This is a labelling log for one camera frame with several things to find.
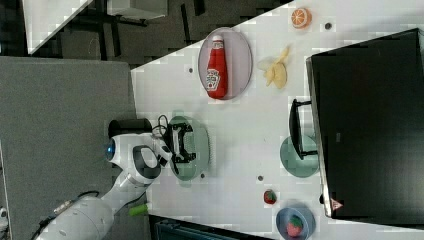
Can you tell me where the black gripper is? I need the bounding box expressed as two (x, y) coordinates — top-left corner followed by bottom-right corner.
(165, 123), (196, 164)

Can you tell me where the green plastic strainer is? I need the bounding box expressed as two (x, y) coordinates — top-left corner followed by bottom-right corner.
(168, 116), (210, 181)

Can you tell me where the red ketchup bottle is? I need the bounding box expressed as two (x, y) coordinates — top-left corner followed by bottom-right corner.
(206, 35), (228, 99)

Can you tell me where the grey round plate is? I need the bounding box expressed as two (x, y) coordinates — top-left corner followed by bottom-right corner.
(198, 27), (253, 100)

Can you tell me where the green marker pen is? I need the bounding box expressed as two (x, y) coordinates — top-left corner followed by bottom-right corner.
(129, 204), (148, 216)

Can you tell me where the red toy strawberry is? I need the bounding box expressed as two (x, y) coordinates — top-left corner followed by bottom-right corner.
(263, 190), (277, 205)

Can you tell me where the peeled toy banana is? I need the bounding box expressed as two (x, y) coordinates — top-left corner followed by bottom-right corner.
(257, 46), (290, 89)

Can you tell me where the green plastic cup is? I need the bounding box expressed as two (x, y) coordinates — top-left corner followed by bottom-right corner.
(280, 137), (319, 178)

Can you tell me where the blue small bowl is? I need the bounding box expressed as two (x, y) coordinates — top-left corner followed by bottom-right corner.
(275, 207), (316, 240)

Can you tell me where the pink toy strawberry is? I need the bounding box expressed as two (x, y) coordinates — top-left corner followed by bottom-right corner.
(286, 215), (303, 237)

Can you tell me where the toy orange half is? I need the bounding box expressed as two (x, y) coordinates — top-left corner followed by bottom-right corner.
(291, 8), (312, 29)

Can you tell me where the black toaster oven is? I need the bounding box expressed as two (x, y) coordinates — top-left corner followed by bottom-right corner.
(289, 28), (424, 229)

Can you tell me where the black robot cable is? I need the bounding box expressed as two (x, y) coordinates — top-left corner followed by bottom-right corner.
(151, 114), (170, 141)

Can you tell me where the black cylinder post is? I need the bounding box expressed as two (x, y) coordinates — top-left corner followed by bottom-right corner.
(108, 118), (153, 138)

